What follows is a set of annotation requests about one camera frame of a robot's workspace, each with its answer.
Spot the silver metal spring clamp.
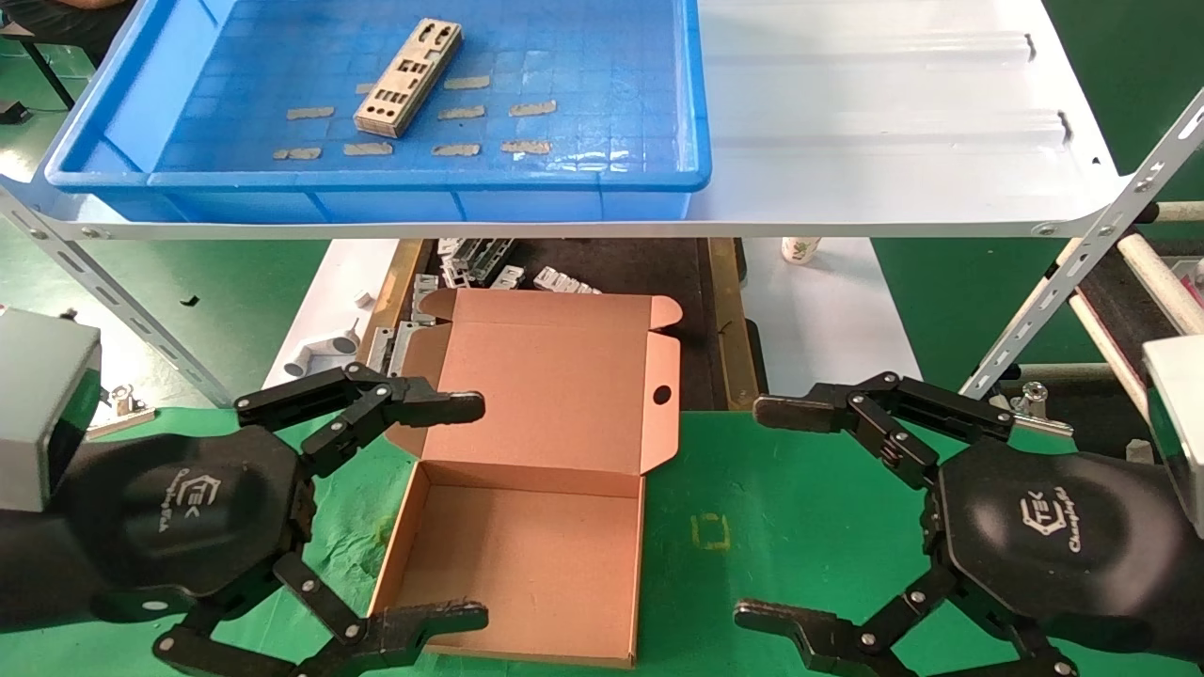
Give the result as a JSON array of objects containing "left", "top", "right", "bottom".
[
  {"left": 87, "top": 384, "right": 156, "bottom": 441},
  {"left": 1002, "top": 381, "right": 1075, "bottom": 438}
]

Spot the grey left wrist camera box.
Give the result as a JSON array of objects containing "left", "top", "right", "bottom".
[{"left": 0, "top": 308, "right": 103, "bottom": 513}]

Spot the blue plastic tray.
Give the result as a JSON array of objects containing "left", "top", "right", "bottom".
[{"left": 44, "top": 0, "right": 711, "bottom": 224}]

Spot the white plastic pipe fitting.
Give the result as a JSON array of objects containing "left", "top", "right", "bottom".
[{"left": 282, "top": 320, "right": 361, "bottom": 379}]

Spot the black rack panel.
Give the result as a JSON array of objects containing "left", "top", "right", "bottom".
[{"left": 1077, "top": 235, "right": 1204, "bottom": 377}]

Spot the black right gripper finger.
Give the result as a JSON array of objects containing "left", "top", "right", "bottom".
[{"left": 752, "top": 371, "right": 1017, "bottom": 490}]

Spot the black tray with brass rim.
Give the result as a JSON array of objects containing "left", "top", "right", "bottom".
[{"left": 339, "top": 238, "right": 765, "bottom": 412}]

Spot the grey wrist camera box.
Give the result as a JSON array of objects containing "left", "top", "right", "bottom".
[
  {"left": 1143, "top": 334, "right": 1204, "bottom": 537},
  {"left": 0, "top": 308, "right": 103, "bottom": 513}
]

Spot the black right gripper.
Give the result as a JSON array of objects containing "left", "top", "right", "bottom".
[{"left": 734, "top": 440, "right": 1204, "bottom": 677}]

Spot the black stool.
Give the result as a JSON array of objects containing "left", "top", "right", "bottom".
[{"left": 0, "top": 0, "right": 142, "bottom": 111}]

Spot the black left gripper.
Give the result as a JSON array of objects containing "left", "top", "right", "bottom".
[{"left": 0, "top": 362, "right": 490, "bottom": 677}]

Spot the brown cardboard box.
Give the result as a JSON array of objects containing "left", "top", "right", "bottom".
[{"left": 364, "top": 287, "right": 683, "bottom": 669}]

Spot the perforated steel shelf strut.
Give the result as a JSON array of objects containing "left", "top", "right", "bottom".
[
  {"left": 0, "top": 183, "right": 236, "bottom": 407},
  {"left": 959, "top": 89, "right": 1204, "bottom": 401}
]

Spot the white metal shelf board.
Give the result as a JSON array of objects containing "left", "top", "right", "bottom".
[{"left": 0, "top": 0, "right": 1125, "bottom": 239}]

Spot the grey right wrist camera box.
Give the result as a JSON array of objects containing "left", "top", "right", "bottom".
[{"left": 1143, "top": 334, "right": 1204, "bottom": 537}]

